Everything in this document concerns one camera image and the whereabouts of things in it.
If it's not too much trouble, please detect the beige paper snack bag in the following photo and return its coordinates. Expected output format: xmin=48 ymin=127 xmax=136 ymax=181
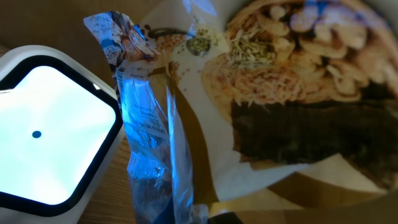
xmin=83 ymin=0 xmax=397 ymax=223

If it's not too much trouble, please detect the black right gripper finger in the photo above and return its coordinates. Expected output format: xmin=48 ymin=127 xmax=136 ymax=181
xmin=208 ymin=212 xmax=243 ymax=224

